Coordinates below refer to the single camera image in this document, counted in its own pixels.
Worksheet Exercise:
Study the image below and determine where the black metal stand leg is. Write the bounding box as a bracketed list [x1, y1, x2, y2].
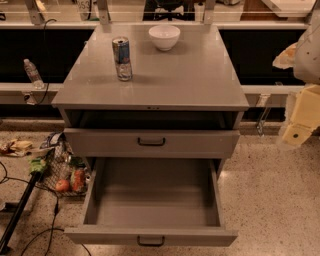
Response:
[0, 173, 41, 256]

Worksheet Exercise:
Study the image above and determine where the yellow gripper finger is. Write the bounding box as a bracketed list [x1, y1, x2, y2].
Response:
[272, 43, 297, 69]
[282, 85, 320, 146]

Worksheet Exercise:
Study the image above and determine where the wire basket with food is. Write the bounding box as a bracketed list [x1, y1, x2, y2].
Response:
[40, 132, 91, 197]

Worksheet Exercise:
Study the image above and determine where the white ceramic bowl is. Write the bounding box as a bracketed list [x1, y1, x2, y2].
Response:
[148, 25, 180, 51]

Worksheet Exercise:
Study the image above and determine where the open grey middle drawer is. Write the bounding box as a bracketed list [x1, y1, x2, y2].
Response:
[65, 158, 238, 247]

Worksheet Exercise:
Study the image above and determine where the closed grey upper drawer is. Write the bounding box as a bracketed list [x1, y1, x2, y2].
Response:
[64, 128, 240, 159]

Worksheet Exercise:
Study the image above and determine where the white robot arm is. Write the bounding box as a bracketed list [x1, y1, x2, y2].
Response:
[272, 12, 320, 147]

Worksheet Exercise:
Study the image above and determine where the red bull can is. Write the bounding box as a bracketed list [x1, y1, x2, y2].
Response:
[112, 36, 132, 81]

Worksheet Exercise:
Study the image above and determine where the black floor cable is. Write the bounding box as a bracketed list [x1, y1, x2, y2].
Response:
[0, 161, 93, 256]

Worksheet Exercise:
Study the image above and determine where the green snack bag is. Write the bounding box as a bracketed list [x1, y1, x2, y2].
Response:
[29, 158, 47, 174]

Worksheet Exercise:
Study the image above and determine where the crumpled snack wrapper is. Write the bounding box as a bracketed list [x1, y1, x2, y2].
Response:
[0, 139, 33, 157]

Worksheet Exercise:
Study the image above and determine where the red apple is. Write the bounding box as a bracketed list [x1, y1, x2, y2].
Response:
[55, 179, 70, 193]

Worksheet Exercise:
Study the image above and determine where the grey drawer cabinet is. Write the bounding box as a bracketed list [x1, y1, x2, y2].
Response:
[51, 23, 250, 160]

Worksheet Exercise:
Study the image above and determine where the clear plastic water bottle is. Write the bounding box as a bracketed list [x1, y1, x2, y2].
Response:
[24, 59, 45, 90]

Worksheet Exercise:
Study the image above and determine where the red snack package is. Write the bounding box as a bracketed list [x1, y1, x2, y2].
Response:
[71, 169, 85, 193]

